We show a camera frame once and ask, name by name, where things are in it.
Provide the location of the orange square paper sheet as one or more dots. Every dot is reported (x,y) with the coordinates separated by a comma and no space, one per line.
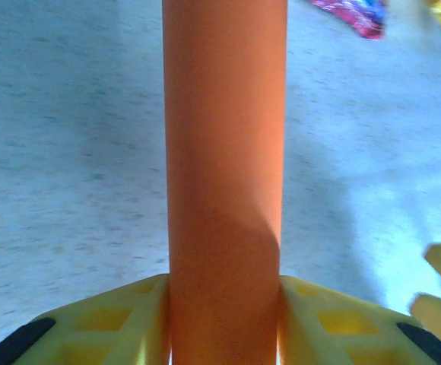
(224,152)

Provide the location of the purple candy bag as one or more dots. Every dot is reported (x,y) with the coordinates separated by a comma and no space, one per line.
(357,19)

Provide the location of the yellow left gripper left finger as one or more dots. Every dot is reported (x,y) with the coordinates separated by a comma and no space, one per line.
(72,342)

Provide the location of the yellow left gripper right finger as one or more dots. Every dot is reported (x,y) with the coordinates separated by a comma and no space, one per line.
(311,342)

